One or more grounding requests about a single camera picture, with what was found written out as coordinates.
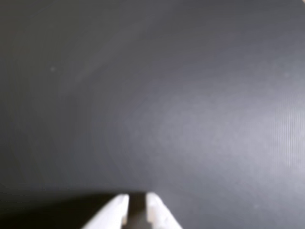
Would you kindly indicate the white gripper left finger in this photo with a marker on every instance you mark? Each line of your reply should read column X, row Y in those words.
column 114, row 212

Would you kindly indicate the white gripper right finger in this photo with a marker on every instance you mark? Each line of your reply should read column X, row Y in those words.
column 159, row 214

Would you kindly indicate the dark grey table mat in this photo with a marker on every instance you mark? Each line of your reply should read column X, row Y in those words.
column 166, row 95

